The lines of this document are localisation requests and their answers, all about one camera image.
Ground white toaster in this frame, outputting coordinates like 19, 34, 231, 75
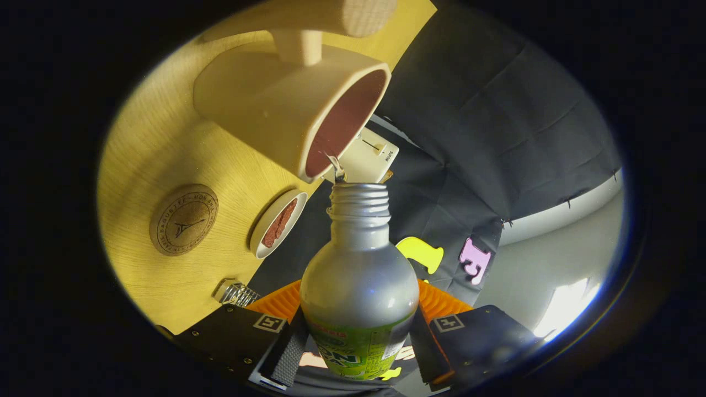
323, 127, 400, 184

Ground wire mesh basket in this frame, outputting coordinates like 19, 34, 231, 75
212, 278, 261, 307

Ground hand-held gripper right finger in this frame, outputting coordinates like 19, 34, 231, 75
409, 278, 552, 392

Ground round wooden coaster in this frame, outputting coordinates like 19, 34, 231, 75
149, 184, 220, 256

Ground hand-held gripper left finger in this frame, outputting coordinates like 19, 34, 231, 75
157, 278, 311, 391

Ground small white round dish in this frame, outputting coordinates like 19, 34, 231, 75
250, 189, 308, 260

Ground silver bottle with green label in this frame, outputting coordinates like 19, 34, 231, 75
299, 182, 421, 381

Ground wooden table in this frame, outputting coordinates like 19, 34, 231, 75
98, 0, 437, 335

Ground cream cup with wooden handle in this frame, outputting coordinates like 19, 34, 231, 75
193, 0, 398, 184

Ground reddish brown food pieces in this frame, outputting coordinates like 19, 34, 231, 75
261, 198, 298, 249

